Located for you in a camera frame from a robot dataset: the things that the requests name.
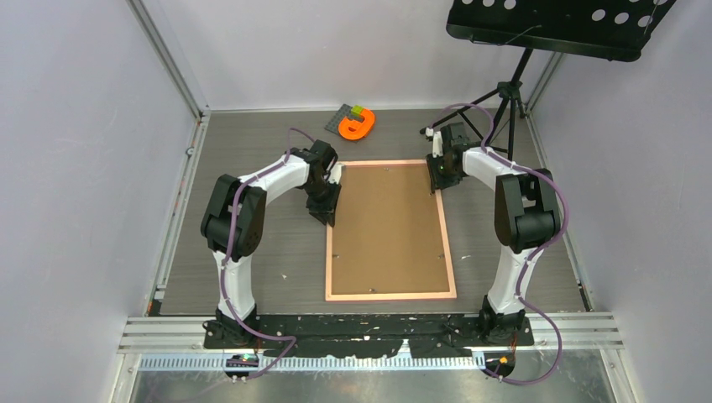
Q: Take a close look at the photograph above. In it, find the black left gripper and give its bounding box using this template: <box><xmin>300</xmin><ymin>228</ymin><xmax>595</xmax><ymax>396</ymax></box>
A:
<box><xmin>302</xmin><ymin>179</ymin><xmax>342</xmax><ymax>227</ymax></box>

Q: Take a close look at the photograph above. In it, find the brown cardboard backing board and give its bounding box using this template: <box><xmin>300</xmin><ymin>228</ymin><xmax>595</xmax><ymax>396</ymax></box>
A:
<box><xmin>331</xmin><ymin>164</ymin><xmax>452</xmax><ymax>296</ymax></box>

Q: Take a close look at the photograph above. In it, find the pink wooden picture frame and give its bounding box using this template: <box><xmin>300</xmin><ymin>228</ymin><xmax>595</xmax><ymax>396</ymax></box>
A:
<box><xmin>324</xmin><ymin>160</ymin><xmax>458</xmax><ymax>302</ymax></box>

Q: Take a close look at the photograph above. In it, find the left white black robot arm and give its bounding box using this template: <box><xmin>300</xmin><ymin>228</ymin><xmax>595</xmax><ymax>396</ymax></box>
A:
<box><xmin>200</xmin><ymin>140</ymin><xmax>341</xmax><ymax>348</ymax></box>

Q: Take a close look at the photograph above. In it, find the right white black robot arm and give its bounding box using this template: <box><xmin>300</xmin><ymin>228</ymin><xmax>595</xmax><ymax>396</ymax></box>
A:
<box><xmin>424</xmin><ymin>123</ymin><xmax>562</xmax><ymax>345</ymax></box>

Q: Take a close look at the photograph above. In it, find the grey building plate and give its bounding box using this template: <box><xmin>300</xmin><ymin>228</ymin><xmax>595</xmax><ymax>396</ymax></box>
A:
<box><xmin>324</xmin><ymin>104</ymin><xmax>352</xmax><ymax>135</ymax></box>

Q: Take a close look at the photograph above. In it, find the green toy brick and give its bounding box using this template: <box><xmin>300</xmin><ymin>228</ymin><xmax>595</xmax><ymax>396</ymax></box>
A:
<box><xmin>350</xmin><ymin>105</ymin><xmax>364</xmax><ymax>120</ymax></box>

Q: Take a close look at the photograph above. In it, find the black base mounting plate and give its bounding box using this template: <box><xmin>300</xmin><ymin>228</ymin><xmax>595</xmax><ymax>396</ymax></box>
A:
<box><xmin>202</xmin><ymin>313</ymin><xmax>534</xmax><ymax>359</ymax></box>

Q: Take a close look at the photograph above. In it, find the black music stand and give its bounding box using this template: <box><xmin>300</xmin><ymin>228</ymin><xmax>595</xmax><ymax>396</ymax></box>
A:
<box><xmin>421</xmin><ymin>0</ymin><xmax>675</xmax><ymax>139</ymax></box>

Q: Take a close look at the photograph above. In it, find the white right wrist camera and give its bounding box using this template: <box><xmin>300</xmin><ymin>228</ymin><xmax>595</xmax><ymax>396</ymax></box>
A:
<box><xmin>425</xmin><ymin>127</ymin><xmax>443</xmax><ymax>158</ymax></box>

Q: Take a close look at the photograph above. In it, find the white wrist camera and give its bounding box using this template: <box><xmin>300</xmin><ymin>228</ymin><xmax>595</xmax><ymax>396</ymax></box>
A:
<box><xmin>327</xmin><ymin>162</ymin><xmax>343</xmax><ymax>185</ymax></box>
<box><xmin>425</xmin><ymin>127</ymin><xmax>443</xmax><ymax>158</ymax></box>

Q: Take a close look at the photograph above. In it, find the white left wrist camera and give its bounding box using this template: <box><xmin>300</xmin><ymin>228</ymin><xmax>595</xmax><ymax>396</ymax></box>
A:
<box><xmin>327</xmin><ymin>162</ymin><xmax>343</xmax><ymax>185</ymax></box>

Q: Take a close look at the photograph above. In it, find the orange plastic ring piece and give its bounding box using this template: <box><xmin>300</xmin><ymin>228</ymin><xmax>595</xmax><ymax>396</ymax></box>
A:
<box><xmin>338</xmin><ymin>108</ymin><xmax>376</xmax><ymax>142</ymax></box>

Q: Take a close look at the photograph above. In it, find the aluminium rail front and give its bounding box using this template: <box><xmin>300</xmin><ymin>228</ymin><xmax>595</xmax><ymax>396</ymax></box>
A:
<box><xmin>118</xmin><ymin>312</ymin><xmax>624</xmax><ymax>372</ymax></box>

